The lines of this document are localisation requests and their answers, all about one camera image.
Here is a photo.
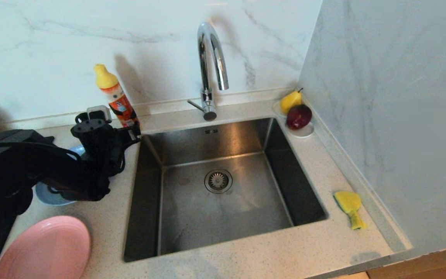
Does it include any yellow green fish-shaped sponge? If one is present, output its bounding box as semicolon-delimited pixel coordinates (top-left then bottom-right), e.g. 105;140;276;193
333;191;367;230

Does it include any round metal drain strainer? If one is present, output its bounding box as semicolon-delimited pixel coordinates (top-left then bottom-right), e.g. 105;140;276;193
204;169;233;194

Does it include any dark red apple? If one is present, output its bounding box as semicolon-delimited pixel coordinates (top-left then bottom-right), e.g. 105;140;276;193
286;104;312;130

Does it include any stainless steel sink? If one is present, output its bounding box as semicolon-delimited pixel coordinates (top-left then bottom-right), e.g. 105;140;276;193
124;117;329;263

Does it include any brown wooden cabinet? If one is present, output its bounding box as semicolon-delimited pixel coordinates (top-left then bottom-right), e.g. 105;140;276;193
366;241;446;279

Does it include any blue plate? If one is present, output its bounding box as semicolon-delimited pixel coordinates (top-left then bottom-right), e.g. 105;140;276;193
35;145;88;206

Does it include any chrome curved faucet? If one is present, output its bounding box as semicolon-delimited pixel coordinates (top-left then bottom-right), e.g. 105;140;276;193
187;22;230;122

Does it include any orange yellow detergent bottle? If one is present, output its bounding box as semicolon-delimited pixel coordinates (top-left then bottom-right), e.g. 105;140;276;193
94;64;141;133

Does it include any yellow pear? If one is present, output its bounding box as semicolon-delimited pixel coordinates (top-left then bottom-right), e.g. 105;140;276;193
280;88;304;115

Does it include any pink plate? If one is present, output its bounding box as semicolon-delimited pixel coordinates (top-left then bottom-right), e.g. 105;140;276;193
0;215;91;279

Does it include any small white dish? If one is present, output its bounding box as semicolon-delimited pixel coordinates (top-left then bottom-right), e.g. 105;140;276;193
273;99;315;139

